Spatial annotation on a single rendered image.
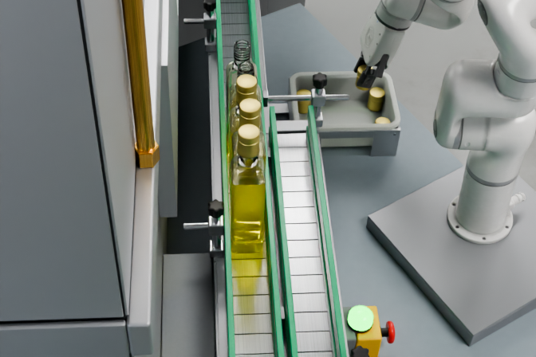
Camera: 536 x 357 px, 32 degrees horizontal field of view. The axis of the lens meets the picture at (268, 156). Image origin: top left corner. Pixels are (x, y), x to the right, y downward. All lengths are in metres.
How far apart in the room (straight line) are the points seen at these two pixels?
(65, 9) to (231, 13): 1.47
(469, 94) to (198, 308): 0.57
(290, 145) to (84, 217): 1.03
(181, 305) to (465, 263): 0.55
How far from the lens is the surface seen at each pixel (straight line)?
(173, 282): 1.62
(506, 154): 1.67
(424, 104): 3.24
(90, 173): 0.79
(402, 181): 1.97
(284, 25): 2.30
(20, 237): 0.87
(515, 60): 1.44
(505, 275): 1.80
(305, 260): 1.65
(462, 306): 1.75
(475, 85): 1.53
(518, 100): 1.54
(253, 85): 1.53
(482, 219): 1.80
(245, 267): 1.64
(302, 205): 1.73
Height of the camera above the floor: 2.20
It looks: 47 degrees down
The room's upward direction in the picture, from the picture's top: 3 degrees clockwise
